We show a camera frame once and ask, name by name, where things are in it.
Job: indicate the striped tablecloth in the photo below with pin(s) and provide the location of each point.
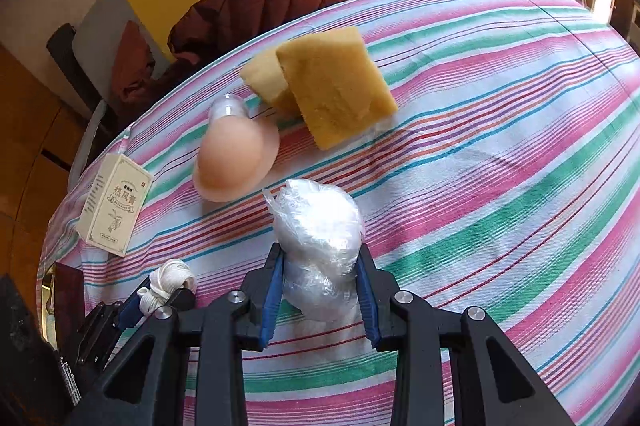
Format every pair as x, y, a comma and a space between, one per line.
500, 155

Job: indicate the small yellow sponge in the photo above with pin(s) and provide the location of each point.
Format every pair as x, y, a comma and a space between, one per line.
265, 75

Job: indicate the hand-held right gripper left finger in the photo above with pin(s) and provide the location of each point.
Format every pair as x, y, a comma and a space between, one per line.
270, 301

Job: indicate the pink silicone pad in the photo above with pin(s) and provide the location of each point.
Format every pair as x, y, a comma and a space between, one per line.
230, 160

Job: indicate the plastic ball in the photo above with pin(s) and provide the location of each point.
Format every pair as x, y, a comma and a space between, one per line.
315, 231

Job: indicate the large yellow sponge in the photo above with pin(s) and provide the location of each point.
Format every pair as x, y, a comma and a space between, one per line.
335, 90

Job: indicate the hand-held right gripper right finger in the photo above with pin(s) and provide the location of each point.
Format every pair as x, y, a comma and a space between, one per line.
367, 306

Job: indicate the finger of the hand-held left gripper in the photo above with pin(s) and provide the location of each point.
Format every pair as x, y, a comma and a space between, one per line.
131, 308
182, 301

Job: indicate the beige carton box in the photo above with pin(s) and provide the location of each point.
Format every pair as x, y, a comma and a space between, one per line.
112, 206

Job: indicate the dark red jacket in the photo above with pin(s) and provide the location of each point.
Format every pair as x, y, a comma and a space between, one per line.
240, 15

